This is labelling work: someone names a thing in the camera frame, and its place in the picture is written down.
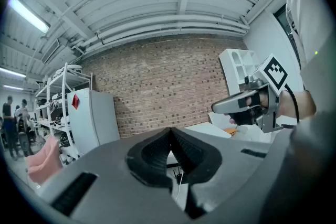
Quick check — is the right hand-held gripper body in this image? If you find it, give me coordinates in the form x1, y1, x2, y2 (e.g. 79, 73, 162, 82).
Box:
244, 53, 289, 134

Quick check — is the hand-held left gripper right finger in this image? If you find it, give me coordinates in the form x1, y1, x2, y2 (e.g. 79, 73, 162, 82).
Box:
170, 127, 289, 224

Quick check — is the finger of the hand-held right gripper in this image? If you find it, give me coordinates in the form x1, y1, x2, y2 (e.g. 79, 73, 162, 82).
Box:
211, 90, 261, 115

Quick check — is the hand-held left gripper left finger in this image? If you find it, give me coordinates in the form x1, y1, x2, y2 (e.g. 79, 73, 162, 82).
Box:
38, 127, 190, 224

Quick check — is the person's right forearm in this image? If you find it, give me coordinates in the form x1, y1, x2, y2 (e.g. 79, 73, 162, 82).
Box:
278, 89, 317, 122

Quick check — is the person's right hand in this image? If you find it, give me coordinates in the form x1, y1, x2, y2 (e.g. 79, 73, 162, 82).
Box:
228, 88, 270, 126

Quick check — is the white arched shelf unit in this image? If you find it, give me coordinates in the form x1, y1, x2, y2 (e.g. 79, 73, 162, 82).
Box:
218, 48, 263, 103

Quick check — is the tall grey cabinet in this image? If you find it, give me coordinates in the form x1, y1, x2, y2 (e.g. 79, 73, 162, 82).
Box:
67, 87, 121, 156

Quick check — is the pink cloth on rack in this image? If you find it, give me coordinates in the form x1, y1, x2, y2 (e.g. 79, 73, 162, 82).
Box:
25, 135, 64, 185

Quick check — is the red paper tag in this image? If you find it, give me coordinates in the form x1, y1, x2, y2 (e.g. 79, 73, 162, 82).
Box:
71, 93, 80, 110

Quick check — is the white metal shelf rack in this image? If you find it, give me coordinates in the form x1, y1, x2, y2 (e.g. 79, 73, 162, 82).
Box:
34, 62, 93, 166

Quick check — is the white ceiling pipe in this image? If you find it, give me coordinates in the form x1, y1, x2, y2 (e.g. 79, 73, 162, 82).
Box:
78, 14, 250, 53

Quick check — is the ceiling tube light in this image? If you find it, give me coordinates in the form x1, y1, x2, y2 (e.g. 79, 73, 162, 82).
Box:
0, 67, 27, 79
2, 84, 25, 91
7, 0, 51, 34

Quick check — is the ceiling air vent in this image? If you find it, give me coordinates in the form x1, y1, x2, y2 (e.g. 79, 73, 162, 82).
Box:
41, 38, 60, 64

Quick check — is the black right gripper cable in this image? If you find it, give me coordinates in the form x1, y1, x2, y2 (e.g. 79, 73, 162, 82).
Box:
284, 83, 300, 124

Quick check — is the thin white cable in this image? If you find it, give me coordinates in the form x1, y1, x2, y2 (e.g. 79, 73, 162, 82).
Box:
175, 180, 183, 202

